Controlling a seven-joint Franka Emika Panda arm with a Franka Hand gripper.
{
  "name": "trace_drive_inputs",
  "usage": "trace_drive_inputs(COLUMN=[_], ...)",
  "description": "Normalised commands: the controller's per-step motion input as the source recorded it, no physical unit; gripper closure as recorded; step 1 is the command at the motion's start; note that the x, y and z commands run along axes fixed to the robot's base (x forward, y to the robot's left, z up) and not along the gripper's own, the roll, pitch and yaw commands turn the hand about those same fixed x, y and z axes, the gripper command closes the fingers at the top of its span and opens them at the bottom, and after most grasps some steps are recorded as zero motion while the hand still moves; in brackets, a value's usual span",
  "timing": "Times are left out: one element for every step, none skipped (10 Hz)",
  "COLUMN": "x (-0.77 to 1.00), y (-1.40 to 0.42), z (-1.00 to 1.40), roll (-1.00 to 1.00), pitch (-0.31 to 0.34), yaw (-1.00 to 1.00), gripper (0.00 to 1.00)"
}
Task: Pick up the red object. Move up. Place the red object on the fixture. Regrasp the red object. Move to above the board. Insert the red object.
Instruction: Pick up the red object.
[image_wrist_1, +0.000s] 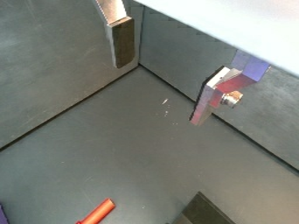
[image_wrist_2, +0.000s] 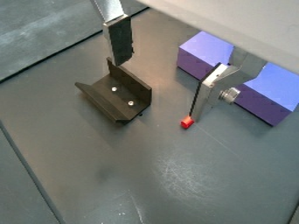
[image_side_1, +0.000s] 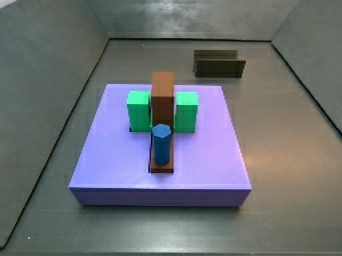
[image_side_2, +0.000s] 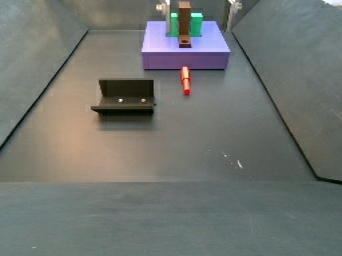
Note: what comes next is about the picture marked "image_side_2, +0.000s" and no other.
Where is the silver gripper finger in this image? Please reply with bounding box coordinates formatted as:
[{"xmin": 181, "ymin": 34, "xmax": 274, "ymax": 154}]
[
  {"xmin": 157, "ymin": 0, "xmax": 171, "ymax": 33},
  {"xmin": 226, "ymin": 0, "xmax": 243, "ymax": 31}
]

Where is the red peg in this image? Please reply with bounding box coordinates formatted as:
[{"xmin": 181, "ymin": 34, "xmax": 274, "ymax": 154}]
[{"xmin": 181, "ymin": 66, "xmax": 191, "ymax": 95}]

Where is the purple base board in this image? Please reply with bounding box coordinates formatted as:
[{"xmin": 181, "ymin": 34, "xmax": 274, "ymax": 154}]
[{"xmin": 142, "ymin": 21, "xmax": 230, "ymax": 70}]

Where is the right green block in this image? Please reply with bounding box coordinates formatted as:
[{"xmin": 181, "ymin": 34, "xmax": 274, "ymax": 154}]
[{"xmin": 190, "ymin": 13, "xmax": 203, "ymax": 37}]

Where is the green block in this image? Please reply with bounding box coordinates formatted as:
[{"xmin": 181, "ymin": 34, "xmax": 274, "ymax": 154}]
[
  {"xmin": 167, "ymin": 12, "xmax": 179, "ymax": 37},
  {"xmin": 190, "ymin": 13, "xmax": 203, "ymax": 37}
]

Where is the left green block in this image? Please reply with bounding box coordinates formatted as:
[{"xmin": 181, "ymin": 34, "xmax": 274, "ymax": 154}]
[{"xmin": 167, "ymin": 12, "xmax": 179, "ymax": 37}]

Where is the brown L-shaped block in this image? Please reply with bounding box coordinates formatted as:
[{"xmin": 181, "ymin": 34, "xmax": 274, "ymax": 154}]
[{"xmin": 178, "ymin": 1, "xmax": 191, "ymax": 48}]

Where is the black angle bracket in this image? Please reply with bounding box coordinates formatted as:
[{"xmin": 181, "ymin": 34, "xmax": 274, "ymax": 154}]
[{"xmin": 91, "ymin": 78, "xmax": 155, "ymax": 114}]

